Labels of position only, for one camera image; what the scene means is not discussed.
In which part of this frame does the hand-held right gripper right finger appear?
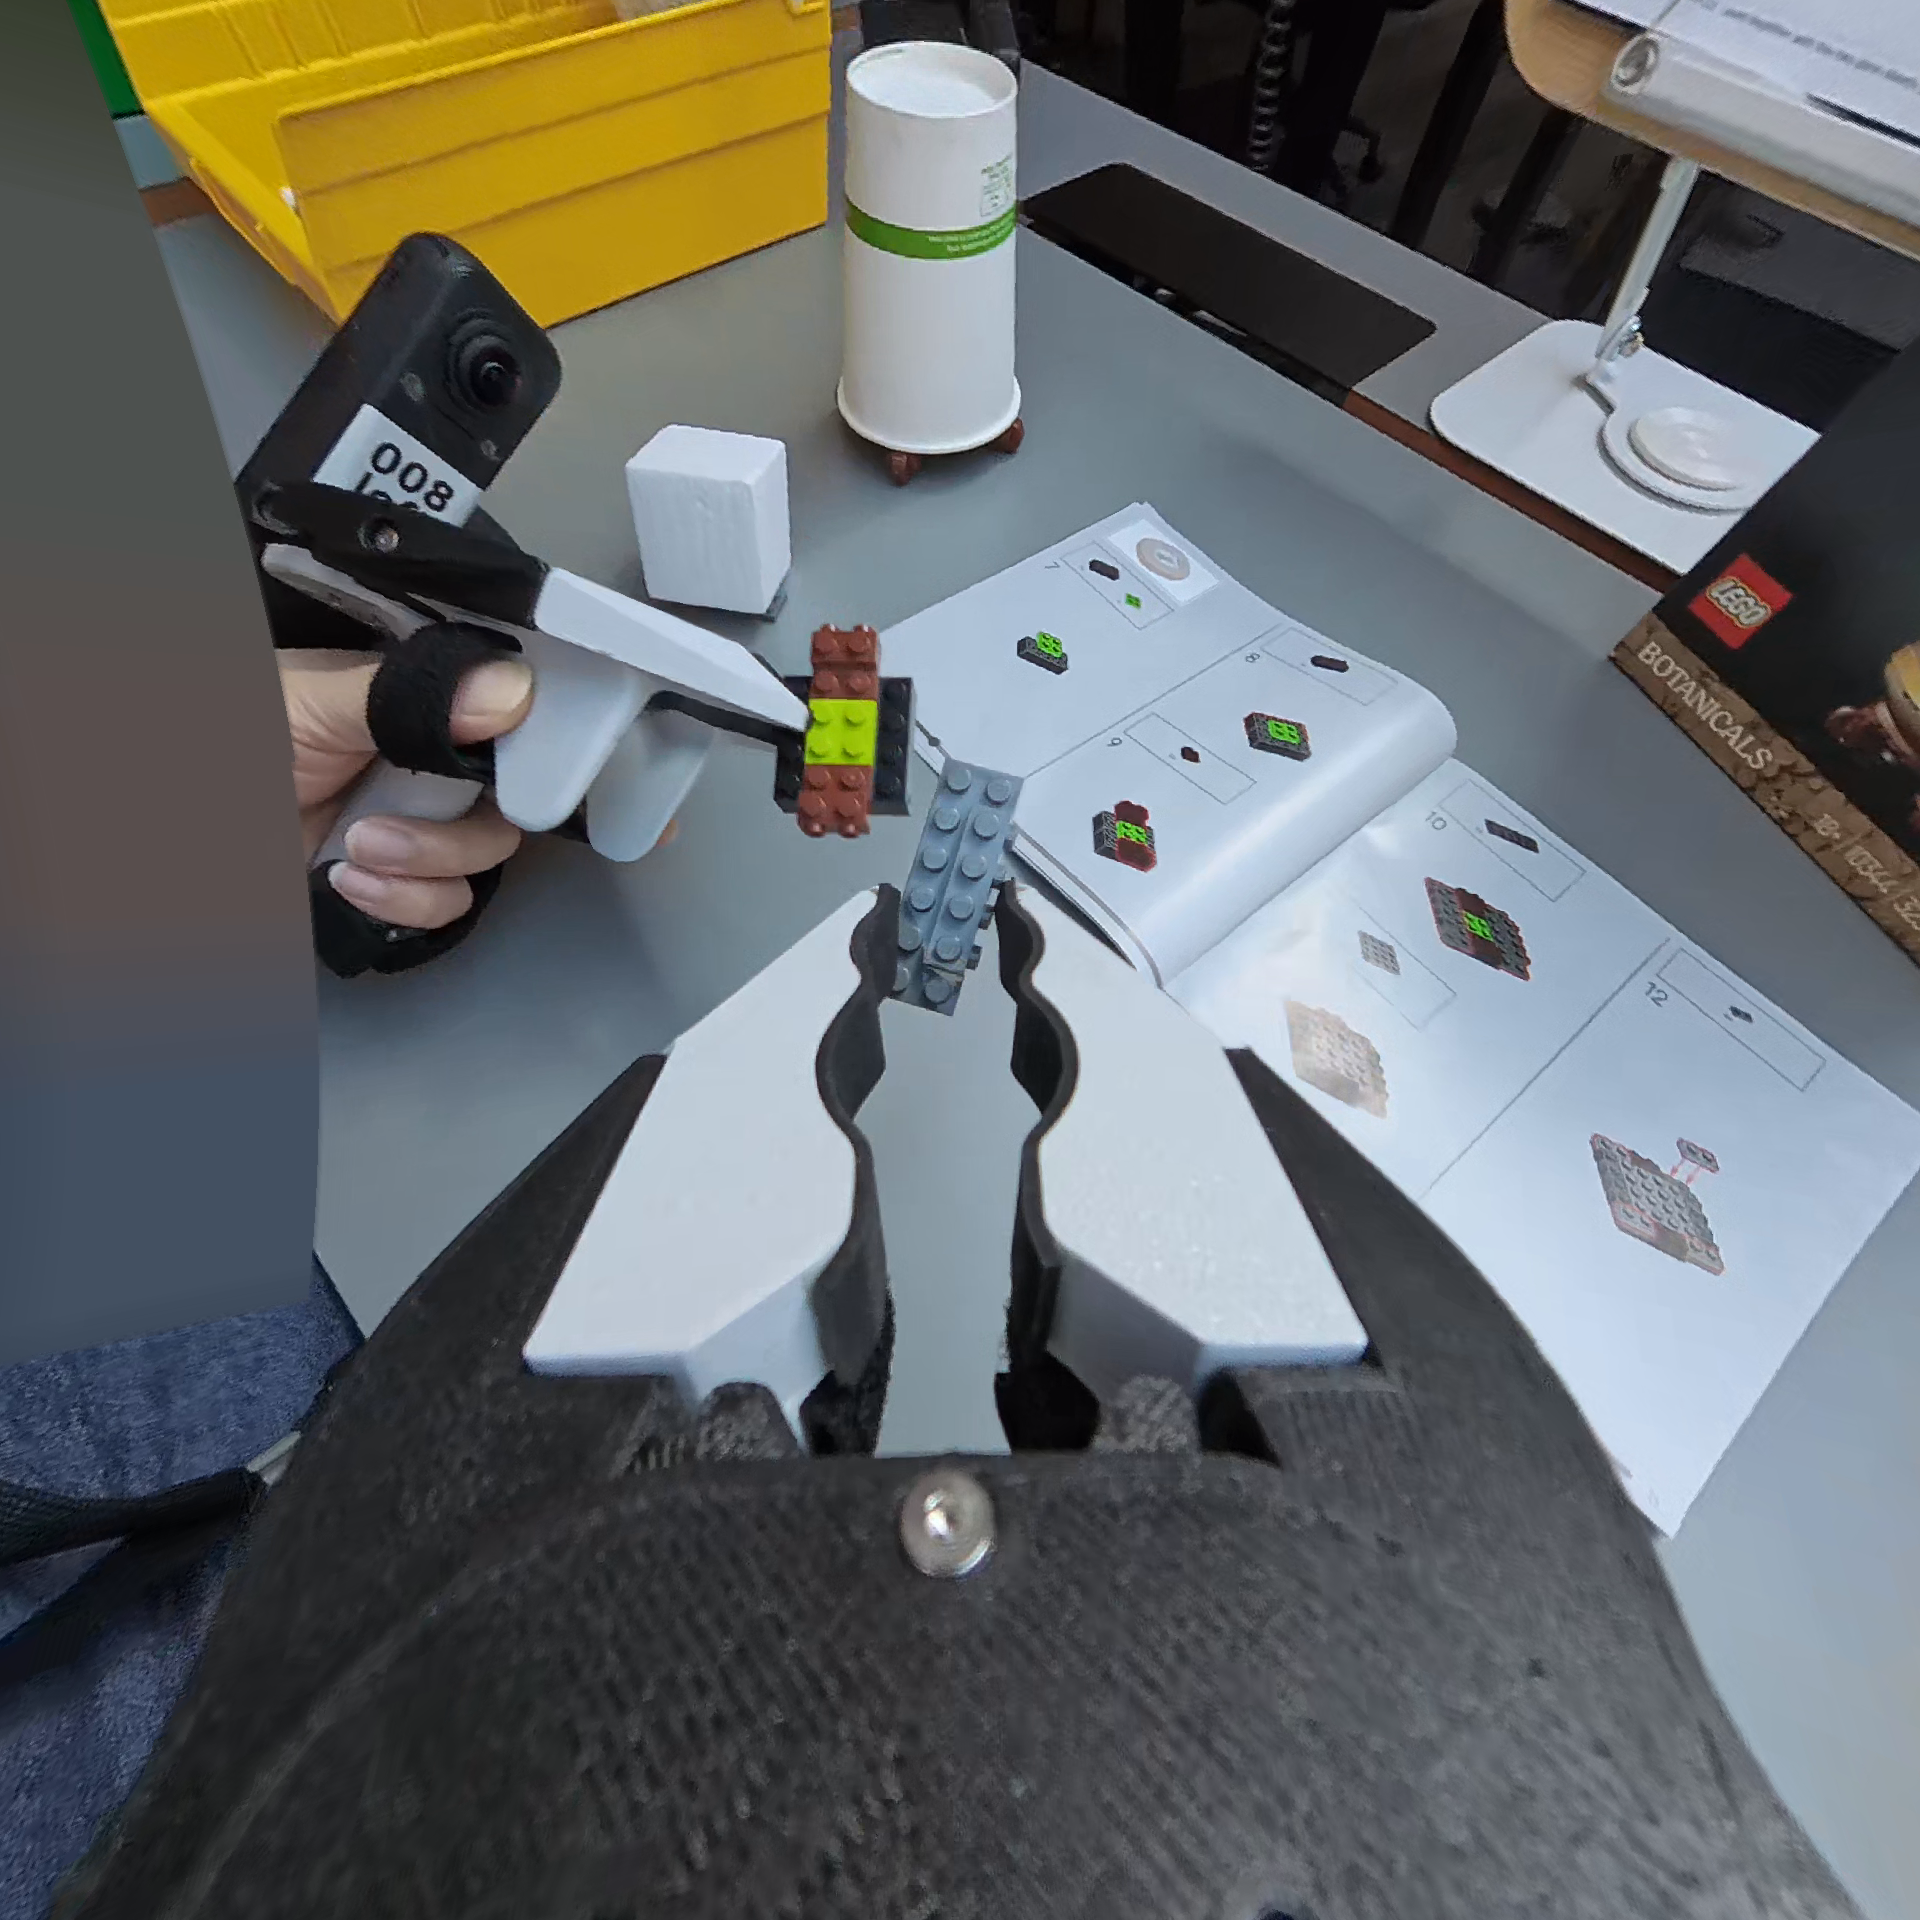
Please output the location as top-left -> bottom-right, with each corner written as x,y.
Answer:
997,886 -> 1370,1405

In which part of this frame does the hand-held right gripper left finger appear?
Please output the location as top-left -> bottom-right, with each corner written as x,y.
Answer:
526,887 -> 899,1427

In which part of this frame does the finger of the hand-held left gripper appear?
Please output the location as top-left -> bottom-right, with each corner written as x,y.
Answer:
528,565 -> 824,741

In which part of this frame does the black brown green brick assembly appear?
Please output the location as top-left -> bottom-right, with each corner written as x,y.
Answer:
773,619 -> 916,841

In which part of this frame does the grey brick plate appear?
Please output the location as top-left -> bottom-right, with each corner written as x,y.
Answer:
887,757 -> 1028,1022

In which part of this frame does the grey desk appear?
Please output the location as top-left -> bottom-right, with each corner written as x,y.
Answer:
150,67 -> 1920,1920

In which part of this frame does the person's left hand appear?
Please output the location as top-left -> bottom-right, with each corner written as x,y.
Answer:
276,655 -> 536,933

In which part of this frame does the white foam block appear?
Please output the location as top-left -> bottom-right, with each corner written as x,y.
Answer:
624,423 -> 794,615

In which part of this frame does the yellow storage bin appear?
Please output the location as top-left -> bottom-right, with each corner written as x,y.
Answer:
95,0 -> 835,329

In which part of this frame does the brown brick piece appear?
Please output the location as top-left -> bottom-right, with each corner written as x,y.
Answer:
884,417 -> 1031,486

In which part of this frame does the white instruction booklet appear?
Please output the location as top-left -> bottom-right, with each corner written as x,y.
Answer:
870,503 -> 1920,1538

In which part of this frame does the green storage bin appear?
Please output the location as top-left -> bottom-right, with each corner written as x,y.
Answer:
76,0 -> 146,120

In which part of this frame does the white paper cup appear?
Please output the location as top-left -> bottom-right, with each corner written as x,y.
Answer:
835,42 -> 1023,458

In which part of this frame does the person's blue shirt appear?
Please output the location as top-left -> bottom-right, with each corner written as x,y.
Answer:
0,1305 -> 360,1920

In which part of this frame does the black toy set box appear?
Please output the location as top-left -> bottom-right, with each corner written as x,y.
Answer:
1612,337 -> 1920,962

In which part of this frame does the printed instruction sheet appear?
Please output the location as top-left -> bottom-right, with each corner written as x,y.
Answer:
1552,0 -> 1920,154

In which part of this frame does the black shoulder strap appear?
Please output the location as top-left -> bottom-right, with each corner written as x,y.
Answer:
0,1464 -> 279,1569

